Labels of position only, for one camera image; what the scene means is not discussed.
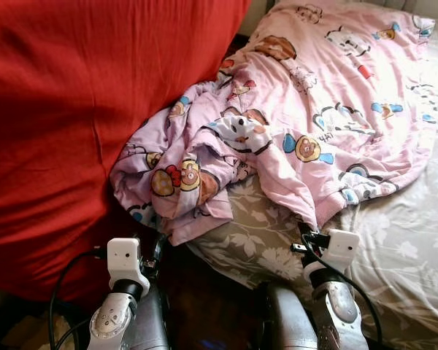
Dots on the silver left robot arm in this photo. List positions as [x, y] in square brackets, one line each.
[111, 324]

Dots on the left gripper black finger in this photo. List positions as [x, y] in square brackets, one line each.
[138, 238]
[160, 245]

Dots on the silver robot right leg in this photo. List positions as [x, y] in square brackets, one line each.
[285, 321]

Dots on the bed with beige floral sheet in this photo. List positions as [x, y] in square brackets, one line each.
[401, 240]

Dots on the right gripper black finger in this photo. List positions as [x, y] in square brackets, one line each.
[305, 228]

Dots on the red fabric sofa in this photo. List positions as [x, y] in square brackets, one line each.
[73, 109]

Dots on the pink cartoon print blanket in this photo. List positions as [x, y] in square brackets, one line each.
[328, 87]

